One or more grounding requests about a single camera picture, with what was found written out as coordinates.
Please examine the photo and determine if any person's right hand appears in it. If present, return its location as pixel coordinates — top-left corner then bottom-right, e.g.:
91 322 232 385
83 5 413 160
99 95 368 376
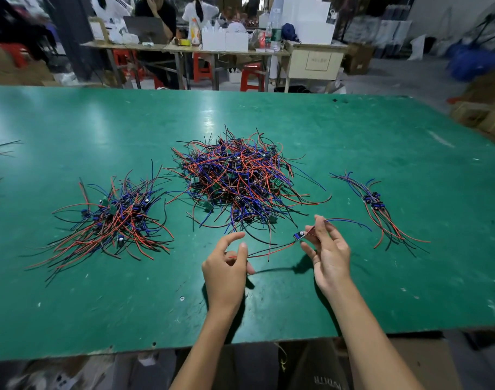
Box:
300 215 353 293

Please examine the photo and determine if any person's left hand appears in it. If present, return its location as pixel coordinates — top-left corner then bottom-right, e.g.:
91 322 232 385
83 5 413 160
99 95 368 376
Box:
202 231 255 317

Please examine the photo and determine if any pile of wires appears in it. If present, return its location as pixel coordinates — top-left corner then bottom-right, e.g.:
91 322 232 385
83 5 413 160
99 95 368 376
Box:
166 129 332 244

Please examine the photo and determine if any person's left forearm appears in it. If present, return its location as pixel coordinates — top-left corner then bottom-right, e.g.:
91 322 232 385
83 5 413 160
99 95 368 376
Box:
170 308 240 390

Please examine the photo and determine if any person's right forearm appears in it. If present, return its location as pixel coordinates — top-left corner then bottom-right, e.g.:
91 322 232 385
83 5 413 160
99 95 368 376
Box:
315 280 425 390

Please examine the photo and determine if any cream cabinet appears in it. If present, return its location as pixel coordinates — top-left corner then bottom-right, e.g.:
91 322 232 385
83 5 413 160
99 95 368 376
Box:
280 42 348 93

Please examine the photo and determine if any red plastic stool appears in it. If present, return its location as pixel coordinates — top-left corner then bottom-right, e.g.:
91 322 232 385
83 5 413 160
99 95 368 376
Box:
0 43 29 68
113 50 139 82
239 63 266 93
192 53 213 82

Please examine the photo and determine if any brown cardboard box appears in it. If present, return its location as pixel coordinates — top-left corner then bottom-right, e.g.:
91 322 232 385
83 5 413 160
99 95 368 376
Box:
343 43 376 75

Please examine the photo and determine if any long wooden work table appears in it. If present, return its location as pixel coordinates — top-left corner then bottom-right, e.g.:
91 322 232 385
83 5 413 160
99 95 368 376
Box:
81 40 348 93

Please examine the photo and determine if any row of white containers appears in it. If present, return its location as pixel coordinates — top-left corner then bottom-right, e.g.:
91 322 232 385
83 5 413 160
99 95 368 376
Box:
201 24 250 53

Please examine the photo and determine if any stack of white boxes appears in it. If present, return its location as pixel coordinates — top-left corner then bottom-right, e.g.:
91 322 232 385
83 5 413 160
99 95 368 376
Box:
280 0 336 46

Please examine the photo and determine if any heap of blue bags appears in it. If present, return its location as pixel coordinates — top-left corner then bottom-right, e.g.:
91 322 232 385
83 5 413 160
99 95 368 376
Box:
446 40 495 82

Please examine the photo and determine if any grey laptop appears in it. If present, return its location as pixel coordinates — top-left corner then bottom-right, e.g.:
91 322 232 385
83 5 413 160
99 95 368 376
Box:
123 16 166 43

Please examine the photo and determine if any dark pillar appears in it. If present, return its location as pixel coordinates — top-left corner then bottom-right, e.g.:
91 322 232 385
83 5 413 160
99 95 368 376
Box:
40 0 110 82

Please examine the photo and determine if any row of cardboard boxes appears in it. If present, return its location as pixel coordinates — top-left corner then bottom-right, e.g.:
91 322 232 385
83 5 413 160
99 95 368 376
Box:
0 46 57 86

